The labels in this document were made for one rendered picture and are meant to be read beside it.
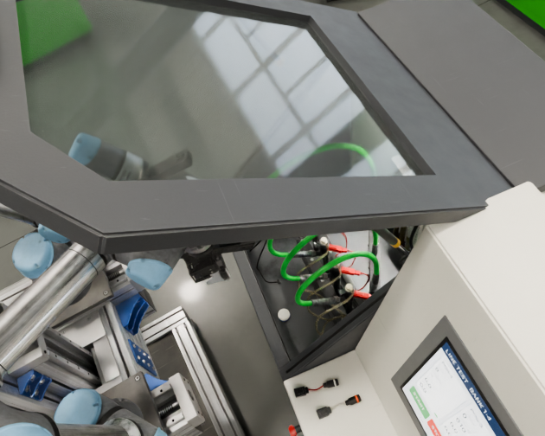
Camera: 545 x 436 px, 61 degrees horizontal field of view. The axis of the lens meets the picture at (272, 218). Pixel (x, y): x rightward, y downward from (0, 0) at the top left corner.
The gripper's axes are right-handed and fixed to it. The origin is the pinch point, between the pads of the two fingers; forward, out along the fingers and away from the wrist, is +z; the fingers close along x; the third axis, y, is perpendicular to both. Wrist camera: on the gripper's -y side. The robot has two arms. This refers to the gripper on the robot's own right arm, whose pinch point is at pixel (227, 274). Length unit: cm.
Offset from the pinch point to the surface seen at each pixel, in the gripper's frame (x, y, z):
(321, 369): 24.6, -13.4, 26.7
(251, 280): -10.9, -4.3, 30.0
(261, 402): 3, 15, 125
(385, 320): 26.2, -30.6, 2.0
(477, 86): -7, -71, -24
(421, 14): -38, -74, -24
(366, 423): 42, -18, 27
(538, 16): -156, -252, 116
